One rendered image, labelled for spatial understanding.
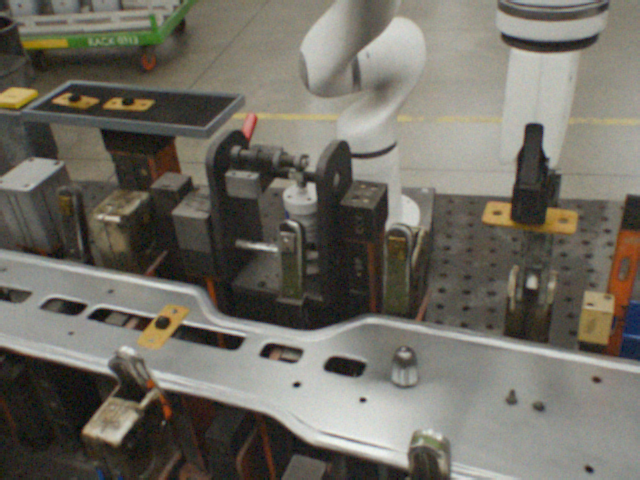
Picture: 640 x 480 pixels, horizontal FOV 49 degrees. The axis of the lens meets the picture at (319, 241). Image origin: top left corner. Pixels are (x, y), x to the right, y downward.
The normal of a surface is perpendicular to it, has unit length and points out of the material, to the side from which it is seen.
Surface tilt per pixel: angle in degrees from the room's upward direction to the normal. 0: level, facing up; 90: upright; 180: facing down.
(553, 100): 84
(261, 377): 0
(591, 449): 0
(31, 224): 90
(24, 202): 90
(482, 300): 0
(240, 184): 90
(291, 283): 78
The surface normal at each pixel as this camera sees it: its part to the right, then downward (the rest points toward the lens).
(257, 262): -0.08, -0.82
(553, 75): -0.19, 0.42
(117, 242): -0.36, 0.56
